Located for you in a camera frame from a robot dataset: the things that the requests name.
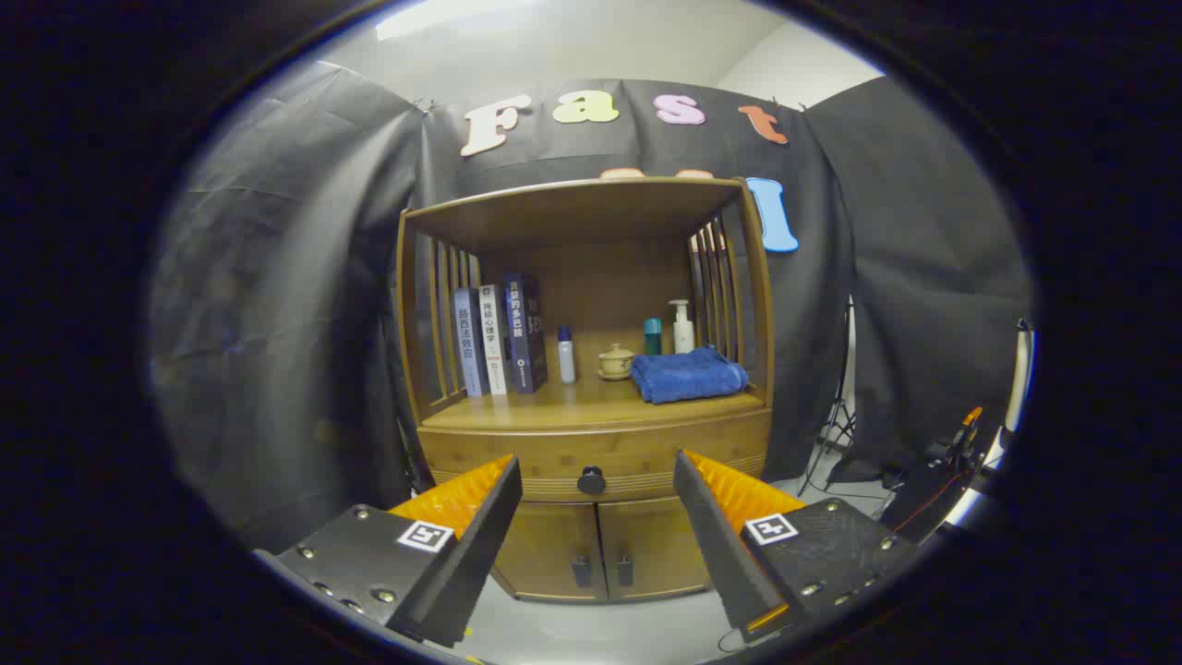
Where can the light blue book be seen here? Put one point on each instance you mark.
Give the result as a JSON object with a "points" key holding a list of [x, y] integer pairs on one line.
{"points": [[469, 342]]}

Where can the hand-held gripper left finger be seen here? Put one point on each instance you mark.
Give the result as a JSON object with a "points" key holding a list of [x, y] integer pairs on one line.
{"points": [[471, 563]]}

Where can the dark blue book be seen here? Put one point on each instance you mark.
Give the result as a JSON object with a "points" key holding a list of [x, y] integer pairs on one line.
{"points": [[524, 332]]}

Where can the black device with orange part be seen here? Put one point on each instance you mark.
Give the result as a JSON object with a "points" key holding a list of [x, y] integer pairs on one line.
{"points": [[928, 489]]}

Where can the white pump bottle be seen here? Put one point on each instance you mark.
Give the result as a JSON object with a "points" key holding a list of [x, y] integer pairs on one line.
{"points": [[683, 334]]}

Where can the wooden cabinet door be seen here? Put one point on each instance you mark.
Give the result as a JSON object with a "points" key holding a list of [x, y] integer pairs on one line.
{"points": [[656, 545], [554, 545]]}

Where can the wooden drawer with black knob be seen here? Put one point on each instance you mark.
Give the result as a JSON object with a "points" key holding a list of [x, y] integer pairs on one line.
{"points": [[554, 448]]}

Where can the black backdrop cloth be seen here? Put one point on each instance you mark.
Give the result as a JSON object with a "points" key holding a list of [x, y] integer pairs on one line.
{"points": [[277, 277]]}

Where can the black light stand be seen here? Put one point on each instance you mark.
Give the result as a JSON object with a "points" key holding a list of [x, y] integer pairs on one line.
{"points": [[838, 406]]}

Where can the beige lidded teacup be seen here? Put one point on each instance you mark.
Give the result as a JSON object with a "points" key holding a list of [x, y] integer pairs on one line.
{"points": [[616, 362]]}

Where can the blue folded towel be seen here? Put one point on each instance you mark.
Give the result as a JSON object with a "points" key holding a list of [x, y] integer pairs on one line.
{"points": [[688, 377]]}

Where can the white bottle with blue cap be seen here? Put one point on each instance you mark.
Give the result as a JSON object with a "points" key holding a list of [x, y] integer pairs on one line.
{"points": [[566, 360]]}

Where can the teal bottle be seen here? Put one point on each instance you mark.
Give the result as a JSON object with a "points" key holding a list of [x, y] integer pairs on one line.
{"points": [[653, 337]]}

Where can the white book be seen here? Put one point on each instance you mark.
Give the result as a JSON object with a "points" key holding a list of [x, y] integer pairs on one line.
{"points": [[494, 342]]}

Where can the wooden countertop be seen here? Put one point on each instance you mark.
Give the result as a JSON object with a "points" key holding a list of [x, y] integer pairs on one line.
{"points": [[572, 402]]}

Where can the wooden cabinet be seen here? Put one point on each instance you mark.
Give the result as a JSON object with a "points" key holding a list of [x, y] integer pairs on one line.
{"points": [[591, 212]]}

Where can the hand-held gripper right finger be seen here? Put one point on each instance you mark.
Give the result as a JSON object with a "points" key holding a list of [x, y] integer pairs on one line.
{"points": [[716, 545]]}

